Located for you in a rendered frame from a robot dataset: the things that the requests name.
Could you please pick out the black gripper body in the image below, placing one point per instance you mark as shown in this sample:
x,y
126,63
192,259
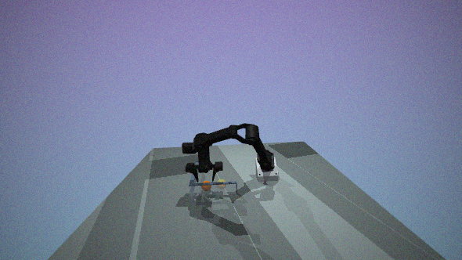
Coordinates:
x,y
190,167

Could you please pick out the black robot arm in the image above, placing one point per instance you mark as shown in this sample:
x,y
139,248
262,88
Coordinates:
x,y
202,141

